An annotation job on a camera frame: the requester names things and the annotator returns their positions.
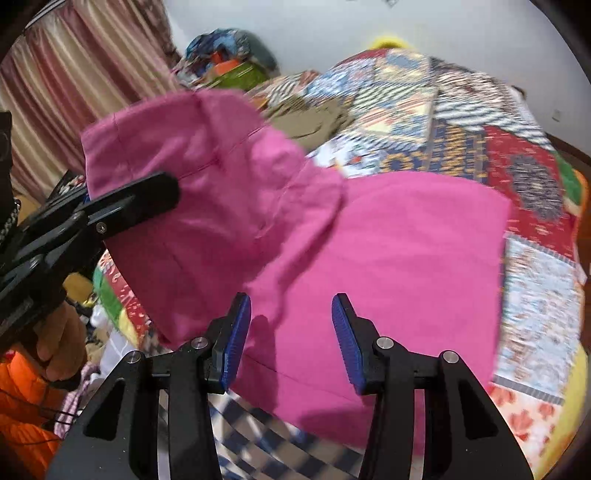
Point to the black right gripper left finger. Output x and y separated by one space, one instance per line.
115 437

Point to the striped brown curtain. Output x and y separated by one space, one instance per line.
75 65

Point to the pink pants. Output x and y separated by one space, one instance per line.
417 253

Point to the olive green folded garment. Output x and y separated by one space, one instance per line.
309 125

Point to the person's left hand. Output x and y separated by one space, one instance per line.
61 343

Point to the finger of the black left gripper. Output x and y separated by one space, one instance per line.
131 204

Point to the green storage basket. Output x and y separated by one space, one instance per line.
245 77

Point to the colourful patchwork bedspread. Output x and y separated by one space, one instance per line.
421 114

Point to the orange sleeve left forearm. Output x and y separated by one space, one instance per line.
28 403

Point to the pile of blue clothes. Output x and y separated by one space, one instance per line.
229 44

